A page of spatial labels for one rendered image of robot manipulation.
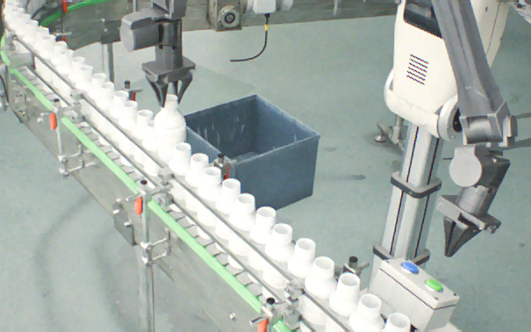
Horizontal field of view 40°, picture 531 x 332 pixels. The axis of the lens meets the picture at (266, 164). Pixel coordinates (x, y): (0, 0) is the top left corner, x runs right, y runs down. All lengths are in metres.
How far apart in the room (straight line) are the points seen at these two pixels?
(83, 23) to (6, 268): 1.04
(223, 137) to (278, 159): 0.32
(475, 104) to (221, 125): 1.17
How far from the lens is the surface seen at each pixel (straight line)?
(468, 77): 1.26
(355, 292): 1.29
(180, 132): 1.63
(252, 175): 2.02
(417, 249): 2.12
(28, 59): 2.29
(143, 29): 1.49
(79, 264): 3.12
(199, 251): 1.59
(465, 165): 1.23
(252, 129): 2.39
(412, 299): 1.38
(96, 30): 2.99
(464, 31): 1.23
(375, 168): 3.82
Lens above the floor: 2.00
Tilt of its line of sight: 32 degrees down
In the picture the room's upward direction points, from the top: 4 degrees clockwise
